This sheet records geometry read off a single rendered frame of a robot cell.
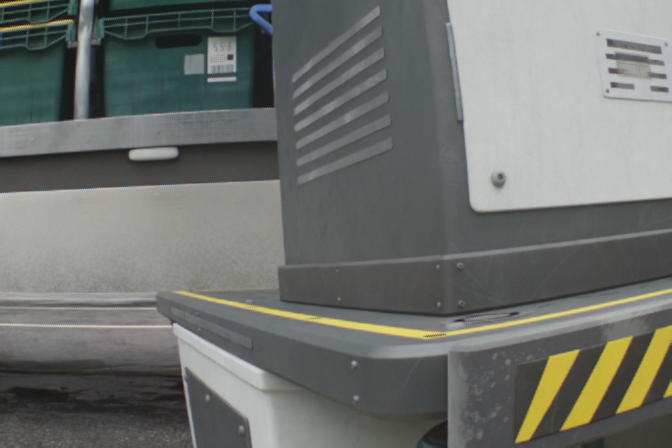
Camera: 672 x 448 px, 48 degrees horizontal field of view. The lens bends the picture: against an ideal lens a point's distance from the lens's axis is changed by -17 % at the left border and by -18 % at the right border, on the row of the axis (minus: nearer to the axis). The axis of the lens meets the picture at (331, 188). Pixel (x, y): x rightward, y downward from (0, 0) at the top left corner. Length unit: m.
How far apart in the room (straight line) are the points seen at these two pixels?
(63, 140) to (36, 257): 0.24
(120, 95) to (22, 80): 0.26
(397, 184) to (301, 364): 0.13
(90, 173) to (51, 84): 0.29
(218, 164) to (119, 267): 0.29
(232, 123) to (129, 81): 0.30
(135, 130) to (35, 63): 0.36
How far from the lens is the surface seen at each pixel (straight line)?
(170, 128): 1.69
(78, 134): 1.69
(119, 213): 1.68
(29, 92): 1.89
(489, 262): 0.43
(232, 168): 1.72
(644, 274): 0.49
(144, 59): 1.89
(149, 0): 1.94
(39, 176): 1.71
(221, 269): 1.69
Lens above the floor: 0.35
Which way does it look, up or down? 5 degrees up
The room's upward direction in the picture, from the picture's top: 4 degrees counter-clockwise
